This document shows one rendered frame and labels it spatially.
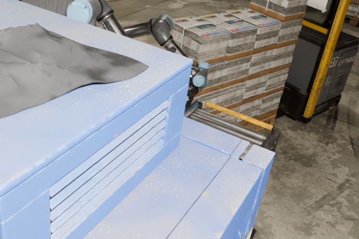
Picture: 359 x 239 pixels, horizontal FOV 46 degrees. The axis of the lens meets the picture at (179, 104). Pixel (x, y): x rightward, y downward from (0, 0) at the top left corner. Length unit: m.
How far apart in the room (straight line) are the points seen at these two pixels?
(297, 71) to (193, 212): 3.69
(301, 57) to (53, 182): 3.88
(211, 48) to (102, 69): 2.34
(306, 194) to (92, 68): 2.87
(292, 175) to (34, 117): 3.11
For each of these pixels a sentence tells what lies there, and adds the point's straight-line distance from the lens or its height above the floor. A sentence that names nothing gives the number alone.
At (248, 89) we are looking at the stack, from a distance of 3.55.
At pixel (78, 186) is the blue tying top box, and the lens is 0.60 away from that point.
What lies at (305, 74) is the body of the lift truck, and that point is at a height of 0.42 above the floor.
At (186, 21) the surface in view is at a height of 1.06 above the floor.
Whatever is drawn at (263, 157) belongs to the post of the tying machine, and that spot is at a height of 1.55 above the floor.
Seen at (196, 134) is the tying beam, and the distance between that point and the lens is 0.93.
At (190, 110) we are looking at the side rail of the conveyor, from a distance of 2.51.
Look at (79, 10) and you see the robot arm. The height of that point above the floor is 1.42.
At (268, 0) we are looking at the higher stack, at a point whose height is 1.18.
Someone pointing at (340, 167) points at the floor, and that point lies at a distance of 3.87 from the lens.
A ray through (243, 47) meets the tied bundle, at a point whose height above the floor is 0.92.
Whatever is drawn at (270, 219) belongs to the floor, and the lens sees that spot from 3.11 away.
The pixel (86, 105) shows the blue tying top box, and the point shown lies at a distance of 0.61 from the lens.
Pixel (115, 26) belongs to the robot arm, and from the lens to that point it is 2.14.
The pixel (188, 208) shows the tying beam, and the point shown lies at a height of 1.55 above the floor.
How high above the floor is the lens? 2.06
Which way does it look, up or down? 30 degrees down
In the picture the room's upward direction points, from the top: 8 degrees clockwise
